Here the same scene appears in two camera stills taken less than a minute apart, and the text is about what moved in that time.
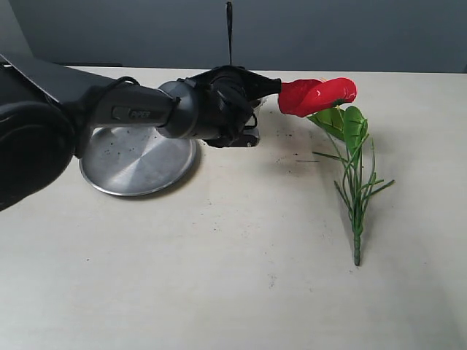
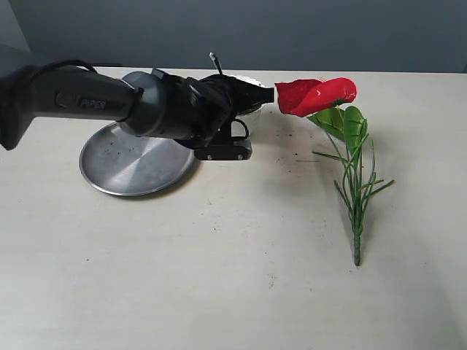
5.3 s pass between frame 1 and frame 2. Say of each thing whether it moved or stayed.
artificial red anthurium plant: stayed
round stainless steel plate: stayed
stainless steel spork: moved
